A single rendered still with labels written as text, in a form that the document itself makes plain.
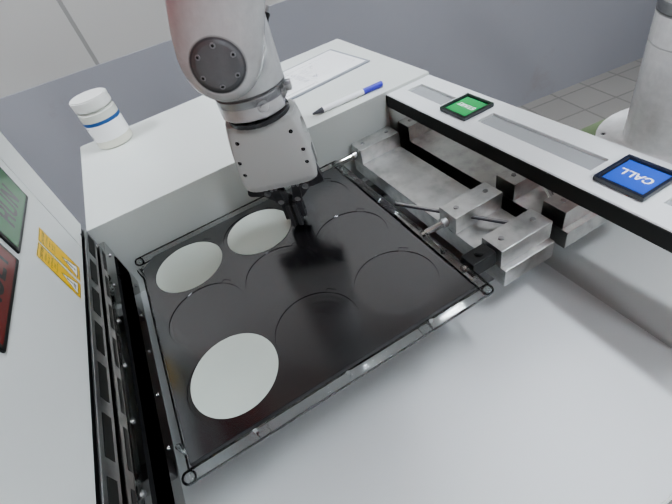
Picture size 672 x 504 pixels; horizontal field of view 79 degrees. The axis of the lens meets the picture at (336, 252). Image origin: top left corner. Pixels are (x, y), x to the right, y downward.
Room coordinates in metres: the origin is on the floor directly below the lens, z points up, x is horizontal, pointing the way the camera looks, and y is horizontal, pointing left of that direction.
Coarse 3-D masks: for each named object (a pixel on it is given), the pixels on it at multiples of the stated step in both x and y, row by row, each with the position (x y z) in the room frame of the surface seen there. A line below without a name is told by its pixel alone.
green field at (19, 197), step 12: (0, 168) 0.44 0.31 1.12; (0, 180) 0.42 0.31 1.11; (0, 192) 0.40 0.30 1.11; (12, 192) 0.42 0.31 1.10; (0, 204) 0.38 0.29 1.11; (12, 204) 0.40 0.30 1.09; (24, 204) 0.42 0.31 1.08; (0, 216) 0.36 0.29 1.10; (12, 216) 0.38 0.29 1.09; (0, 228) 0.34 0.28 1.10; (12, 228) 0.36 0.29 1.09; (12, 240) 0.34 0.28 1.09
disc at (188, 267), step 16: (176, 256) 0.49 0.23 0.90; (192, 256) 0.48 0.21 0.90; (208, 256) 0.47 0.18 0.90; (160, 272) 0.47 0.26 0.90; (176, 272) 0.46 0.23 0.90; (192, 272) 0.45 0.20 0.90; (208, 272) 0.44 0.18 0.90; (160, 288) 0.43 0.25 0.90; (176, 288) 0.42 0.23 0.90; (192, 288) 0.41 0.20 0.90
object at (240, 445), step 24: (480, 288) 0.27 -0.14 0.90; (456, 312) 0.25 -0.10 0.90; (408, 336) 0.24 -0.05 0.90; (384, 360) 0.22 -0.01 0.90; (336, 384) 0.21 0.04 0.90; (288, 408) 0.20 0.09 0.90; (312, 408) 0.20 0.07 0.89; (264, 432) 0.18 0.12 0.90; (216, 456) 0.18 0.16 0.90; (192, 480) 0.16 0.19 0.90
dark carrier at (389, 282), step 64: (320, 192) 0.54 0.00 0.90; (256, 256) 0.44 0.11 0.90; (320, 256) 0.40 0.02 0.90; (384, 256) 0.36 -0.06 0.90; (192, 320) 0.36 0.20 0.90; (256, 320) 0.32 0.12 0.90; (320, 320) 0.30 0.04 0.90; (384, 320) 0.27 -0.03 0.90; (320, 384) 0.22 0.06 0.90; (192, 448) 0.19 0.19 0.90
